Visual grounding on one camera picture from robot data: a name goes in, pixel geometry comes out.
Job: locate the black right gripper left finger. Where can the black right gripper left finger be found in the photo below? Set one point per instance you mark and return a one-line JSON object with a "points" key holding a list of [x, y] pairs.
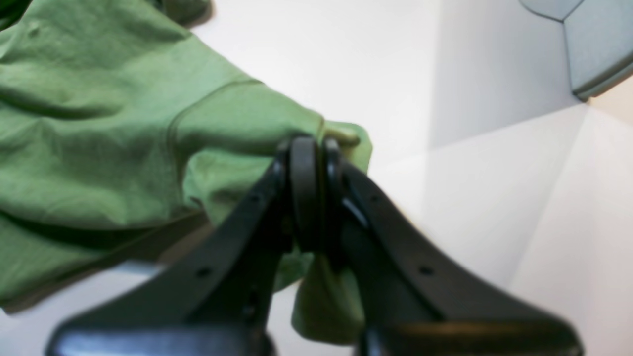
{"points": [[216, 300]]}

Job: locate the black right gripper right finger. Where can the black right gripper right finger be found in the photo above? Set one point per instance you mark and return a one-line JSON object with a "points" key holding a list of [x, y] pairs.
{"points": [[416, 300]]}

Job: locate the green t-shirt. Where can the green t-shirt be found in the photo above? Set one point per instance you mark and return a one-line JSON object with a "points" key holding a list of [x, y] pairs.
{"points": [[117, 121]]}

